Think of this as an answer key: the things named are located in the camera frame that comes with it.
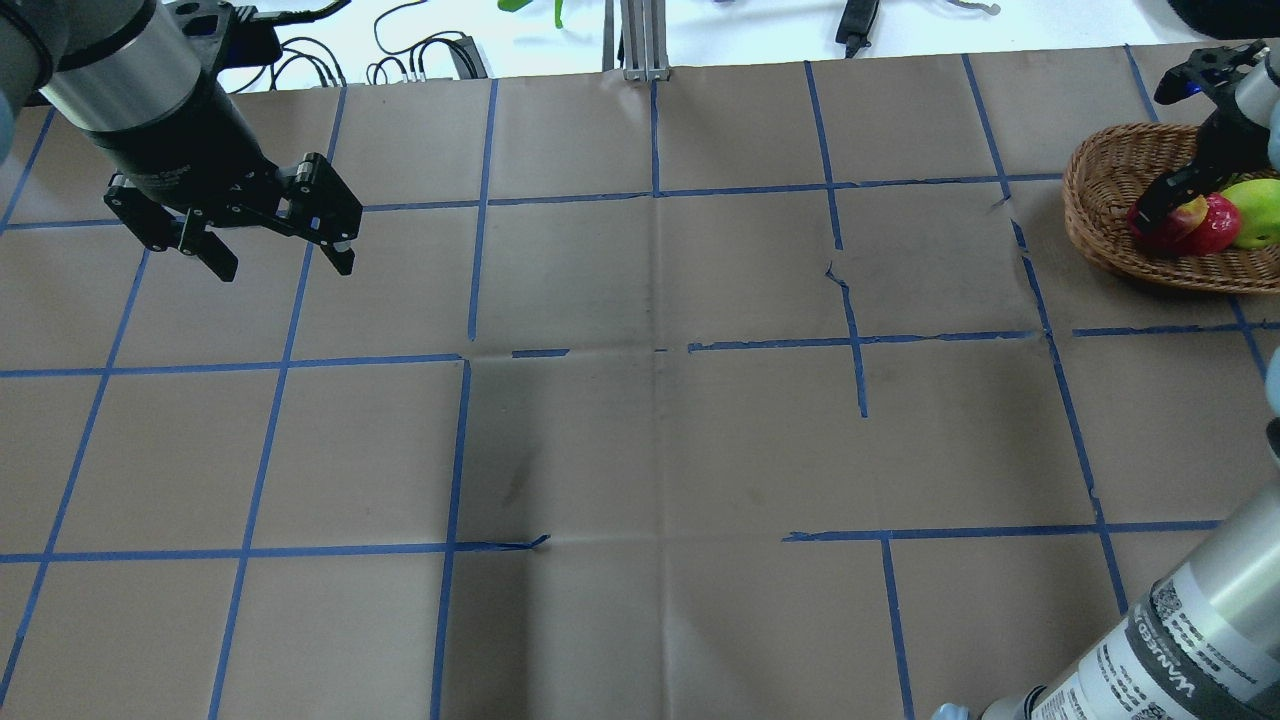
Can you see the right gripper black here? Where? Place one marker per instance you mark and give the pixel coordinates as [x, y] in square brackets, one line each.
[1217, 144]

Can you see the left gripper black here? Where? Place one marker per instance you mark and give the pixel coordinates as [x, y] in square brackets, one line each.
[186, 143]

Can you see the green apple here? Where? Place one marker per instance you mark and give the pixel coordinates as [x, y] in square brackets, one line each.
[1257, 202]

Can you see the red yellow apple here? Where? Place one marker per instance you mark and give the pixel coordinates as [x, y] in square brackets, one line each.
[1170, 236]

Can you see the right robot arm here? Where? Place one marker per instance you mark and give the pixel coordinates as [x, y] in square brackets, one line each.
[1202, 642]

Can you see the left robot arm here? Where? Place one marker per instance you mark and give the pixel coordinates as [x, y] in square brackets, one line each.
[140, 80]

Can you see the wicker basket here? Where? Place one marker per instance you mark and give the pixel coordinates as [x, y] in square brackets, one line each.
[1117, 174]

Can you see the reacher grabber tool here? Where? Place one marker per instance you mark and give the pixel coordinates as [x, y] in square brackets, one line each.
[553, 9]

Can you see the brown paper table cover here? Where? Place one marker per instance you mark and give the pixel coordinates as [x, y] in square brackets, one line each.
[779, 393]

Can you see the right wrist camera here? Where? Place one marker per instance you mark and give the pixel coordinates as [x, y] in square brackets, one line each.
[1211, 71]

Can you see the aluminium frame post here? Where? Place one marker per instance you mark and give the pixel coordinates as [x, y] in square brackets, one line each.
[636, 40]

